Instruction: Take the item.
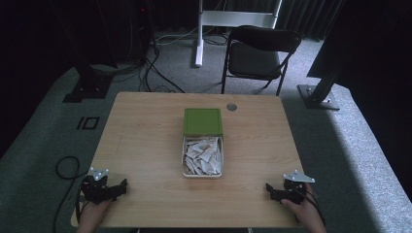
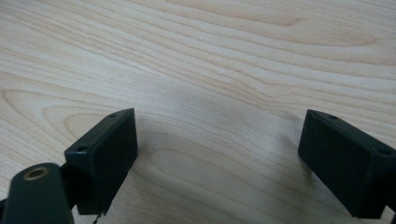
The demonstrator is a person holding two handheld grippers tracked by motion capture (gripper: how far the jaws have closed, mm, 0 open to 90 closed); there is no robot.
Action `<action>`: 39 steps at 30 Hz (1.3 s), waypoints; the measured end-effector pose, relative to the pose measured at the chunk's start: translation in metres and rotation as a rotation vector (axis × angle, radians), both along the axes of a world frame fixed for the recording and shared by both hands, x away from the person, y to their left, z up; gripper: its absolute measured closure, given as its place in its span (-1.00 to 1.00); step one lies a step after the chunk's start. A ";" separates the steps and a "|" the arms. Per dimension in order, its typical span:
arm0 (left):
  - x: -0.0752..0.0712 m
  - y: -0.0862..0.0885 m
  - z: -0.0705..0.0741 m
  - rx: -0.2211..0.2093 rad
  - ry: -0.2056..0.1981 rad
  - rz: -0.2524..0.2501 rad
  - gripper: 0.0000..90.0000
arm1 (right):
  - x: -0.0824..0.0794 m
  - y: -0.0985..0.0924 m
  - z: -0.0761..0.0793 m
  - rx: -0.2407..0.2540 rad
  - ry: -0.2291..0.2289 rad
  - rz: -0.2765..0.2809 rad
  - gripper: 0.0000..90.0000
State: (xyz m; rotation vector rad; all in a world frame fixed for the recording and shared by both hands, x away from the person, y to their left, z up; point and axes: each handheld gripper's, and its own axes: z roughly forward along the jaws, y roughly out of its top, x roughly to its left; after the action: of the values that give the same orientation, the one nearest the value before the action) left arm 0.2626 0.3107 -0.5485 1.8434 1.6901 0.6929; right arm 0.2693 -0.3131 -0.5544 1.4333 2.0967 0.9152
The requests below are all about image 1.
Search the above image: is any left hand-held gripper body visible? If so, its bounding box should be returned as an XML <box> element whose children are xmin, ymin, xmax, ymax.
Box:
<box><xmin>80</xmin><ymin>167</ymin><xmax>119</xmax><ymax>205</ymax></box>

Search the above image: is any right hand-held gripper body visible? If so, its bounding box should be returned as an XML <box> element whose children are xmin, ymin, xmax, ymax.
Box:
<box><xmin>280</xmin><ymin>169</ymin><xmax>316</xmax><ymax>206</ymax></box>

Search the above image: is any white rectangular box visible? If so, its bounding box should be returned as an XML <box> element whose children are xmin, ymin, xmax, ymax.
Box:
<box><xmin>181</xmin><ymin>134</ymin><xmax>224</xmax><ymax>179</ymax></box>

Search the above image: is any green box lid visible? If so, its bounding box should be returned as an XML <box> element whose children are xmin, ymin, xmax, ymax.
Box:
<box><xmin>183</xmin><ymin>107</ymin><xmax>224</xmax><ymax>137</ymax></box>

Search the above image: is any person's left hand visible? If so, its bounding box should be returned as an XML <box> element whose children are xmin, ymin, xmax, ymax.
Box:
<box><xmin>76</xmin><ymin>198</ymin><xmax>113</xmax><ymax>233</ymax></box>

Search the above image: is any person's right hand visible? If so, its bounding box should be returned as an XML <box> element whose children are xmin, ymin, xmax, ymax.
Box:
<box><xmin>280</xmin><ymin>183</ymin><xmax>326</xmax><ymax>233</ymax></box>

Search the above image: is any pile of white paper packets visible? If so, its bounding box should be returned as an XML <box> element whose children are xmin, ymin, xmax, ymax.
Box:
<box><xmin>184</xmin><ymin>136</ymin><xmax>223</xmax><ymax>176</ymax></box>

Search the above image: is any black stand with flat base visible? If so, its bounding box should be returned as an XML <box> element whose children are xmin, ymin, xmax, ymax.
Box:
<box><xmin>48</xmin><ymin>0</ymin><xmax>119</xmax><ymax>104</ymax></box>

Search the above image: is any black metal stand with plate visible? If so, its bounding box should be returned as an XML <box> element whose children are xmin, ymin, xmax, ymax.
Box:
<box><xmin>296</xmin><ymin>0</ymin><xmax>363</xmax><ymax>112</ymax></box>

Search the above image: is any black folding chair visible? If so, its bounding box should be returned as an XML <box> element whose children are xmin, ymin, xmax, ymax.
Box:
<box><xmin>221</xmin><ymin>24</ymin><xmax>302</xmax><ymax>97</ymax></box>

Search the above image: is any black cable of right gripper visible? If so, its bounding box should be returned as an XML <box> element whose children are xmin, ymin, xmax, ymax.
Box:
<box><xmin>300</xmin><ymin>185</ymin><xmax>326</xmax><ymax>225</ymax></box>

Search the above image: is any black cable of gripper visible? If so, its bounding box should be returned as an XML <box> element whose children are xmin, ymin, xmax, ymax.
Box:
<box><xmin>52</xmin><ymin>155</ymin><xmax>86</xmax><ymax>233</ymax></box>
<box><xmin>300</xmin><ymin>185</ymin><xmax>326</xmax><ymax>225</ymax></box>

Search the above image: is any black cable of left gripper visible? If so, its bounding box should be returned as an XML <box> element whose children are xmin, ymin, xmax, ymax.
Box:
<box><xmin>52</xmin><ymin>155</ymin><xmax>86</xmax><ymax>233</ymax></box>

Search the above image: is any bundle of floor cables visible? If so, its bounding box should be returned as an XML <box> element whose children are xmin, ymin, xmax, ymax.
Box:
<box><xmin>91</xmin><ymin>25</ymin><xmax>229</xmax><ymax>94</ymax></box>

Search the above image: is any white metal desk frame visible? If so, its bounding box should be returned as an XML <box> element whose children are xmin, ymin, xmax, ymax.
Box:
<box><xmin>193</xmin><ymin>0</ymin><xmax>284</xmax><ymax>68</ymax></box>

